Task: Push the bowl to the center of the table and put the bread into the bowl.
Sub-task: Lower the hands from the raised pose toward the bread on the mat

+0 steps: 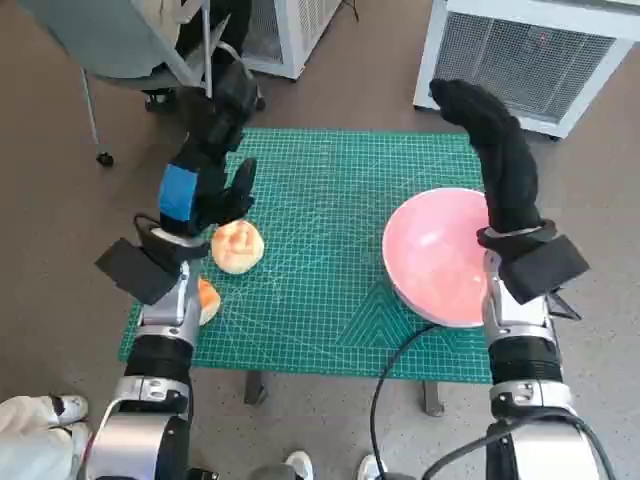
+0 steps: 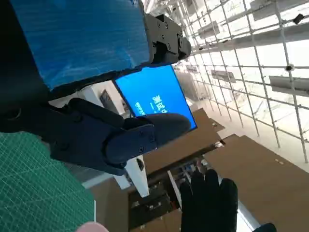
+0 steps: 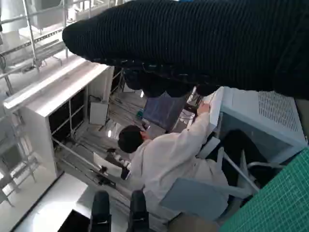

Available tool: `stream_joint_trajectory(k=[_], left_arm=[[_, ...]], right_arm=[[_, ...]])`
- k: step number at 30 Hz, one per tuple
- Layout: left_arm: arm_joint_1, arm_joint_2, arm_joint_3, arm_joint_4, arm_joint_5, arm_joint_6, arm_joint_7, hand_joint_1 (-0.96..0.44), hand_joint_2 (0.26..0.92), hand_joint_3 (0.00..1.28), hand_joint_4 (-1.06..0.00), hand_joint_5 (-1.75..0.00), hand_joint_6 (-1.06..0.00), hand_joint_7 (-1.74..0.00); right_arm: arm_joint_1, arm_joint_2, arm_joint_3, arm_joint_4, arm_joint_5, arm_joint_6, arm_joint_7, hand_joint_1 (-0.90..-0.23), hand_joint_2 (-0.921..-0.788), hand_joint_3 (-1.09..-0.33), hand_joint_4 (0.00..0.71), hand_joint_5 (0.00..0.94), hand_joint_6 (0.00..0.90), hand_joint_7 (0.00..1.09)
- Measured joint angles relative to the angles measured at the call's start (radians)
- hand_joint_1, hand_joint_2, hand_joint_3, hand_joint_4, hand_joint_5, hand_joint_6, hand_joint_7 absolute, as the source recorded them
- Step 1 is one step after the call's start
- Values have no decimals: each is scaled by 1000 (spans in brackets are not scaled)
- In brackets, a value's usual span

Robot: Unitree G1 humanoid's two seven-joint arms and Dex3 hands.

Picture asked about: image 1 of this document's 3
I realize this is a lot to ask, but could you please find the pink bowl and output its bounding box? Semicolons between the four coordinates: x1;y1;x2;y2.
381;188;494;329

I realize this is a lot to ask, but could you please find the round toy bread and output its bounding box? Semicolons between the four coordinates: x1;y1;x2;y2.
210;219;265;275

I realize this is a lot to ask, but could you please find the long black cable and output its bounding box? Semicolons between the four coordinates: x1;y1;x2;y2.
369;322;441;480

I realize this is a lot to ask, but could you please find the small white mesh cabinet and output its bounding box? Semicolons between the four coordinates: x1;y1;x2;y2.
239;0;346;81

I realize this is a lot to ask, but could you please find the large white mesh cabinet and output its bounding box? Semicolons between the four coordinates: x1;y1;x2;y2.
412;0;640;140

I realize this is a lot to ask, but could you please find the grey office chair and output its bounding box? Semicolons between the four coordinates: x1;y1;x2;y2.
29;0;266;169

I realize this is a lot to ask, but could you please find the person in white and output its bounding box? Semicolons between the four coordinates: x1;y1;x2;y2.
0;393;94;480

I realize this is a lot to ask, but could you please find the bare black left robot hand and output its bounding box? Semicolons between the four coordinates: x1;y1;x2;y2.
157;62;261;239

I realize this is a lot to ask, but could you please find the seated person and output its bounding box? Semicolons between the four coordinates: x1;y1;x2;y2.
149;0;266;114

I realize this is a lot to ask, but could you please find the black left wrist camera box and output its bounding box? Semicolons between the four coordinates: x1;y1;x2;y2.
93;238;176;305

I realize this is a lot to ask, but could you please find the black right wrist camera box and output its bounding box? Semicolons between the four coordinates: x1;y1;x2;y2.
499;234;591;305

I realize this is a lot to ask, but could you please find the grey table leg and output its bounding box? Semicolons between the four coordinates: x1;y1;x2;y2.
422;380;445;417
243;370;269;406

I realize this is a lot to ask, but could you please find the grey robot body part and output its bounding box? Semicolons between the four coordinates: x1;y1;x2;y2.
247;463;301;480

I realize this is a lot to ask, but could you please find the short black camera cable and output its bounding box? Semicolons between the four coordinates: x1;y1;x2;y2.
546;291;583;322

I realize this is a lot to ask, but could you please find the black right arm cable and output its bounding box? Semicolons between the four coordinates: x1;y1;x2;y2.
422;414;621;480

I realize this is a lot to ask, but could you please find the green cutting mat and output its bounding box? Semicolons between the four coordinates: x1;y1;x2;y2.
117;127;501;385

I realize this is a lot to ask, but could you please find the white shoe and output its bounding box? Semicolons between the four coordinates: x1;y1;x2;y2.
284;450;315;480
357;453;389;480

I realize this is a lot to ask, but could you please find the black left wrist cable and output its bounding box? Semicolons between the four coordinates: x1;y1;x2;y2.
132;212;164;241

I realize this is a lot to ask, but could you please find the long striped toy bread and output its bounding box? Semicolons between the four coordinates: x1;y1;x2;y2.
198;278;222;326

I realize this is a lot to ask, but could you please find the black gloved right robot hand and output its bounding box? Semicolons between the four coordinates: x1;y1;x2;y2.
429;78;545;234

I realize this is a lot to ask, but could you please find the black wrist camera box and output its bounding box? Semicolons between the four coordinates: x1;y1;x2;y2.
499;234;591;305
93;238;176;305

